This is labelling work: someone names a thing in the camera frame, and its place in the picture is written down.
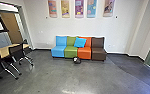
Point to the brown sofa chair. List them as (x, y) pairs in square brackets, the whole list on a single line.
[(98, 50)]

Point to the orange wall poster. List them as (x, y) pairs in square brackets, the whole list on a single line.
[(52, 8)]

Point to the green sofa chair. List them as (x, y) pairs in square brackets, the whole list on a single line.
[(71, 52)]

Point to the grey plastic trash bag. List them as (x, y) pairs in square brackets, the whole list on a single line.
[(77, 60)]

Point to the brown wooden door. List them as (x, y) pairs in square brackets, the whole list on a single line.
[(11, 28)]

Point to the orange sofa chair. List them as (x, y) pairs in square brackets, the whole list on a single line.
[(84, 53)]

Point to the light blue wall poster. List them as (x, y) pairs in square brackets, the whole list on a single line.
[(92, 8)]

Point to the purple wall poster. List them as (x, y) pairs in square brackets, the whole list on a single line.
[(79, 8)]

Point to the blue sofa chair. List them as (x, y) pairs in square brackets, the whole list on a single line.
[(58, 51)]

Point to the turquoise cushion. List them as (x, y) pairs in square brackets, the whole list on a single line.
[(80, 42)]

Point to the pink wall poster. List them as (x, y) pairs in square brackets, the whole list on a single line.
[(108, 7)]

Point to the yellow wall poster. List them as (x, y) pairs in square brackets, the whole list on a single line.
[(65, 8)]

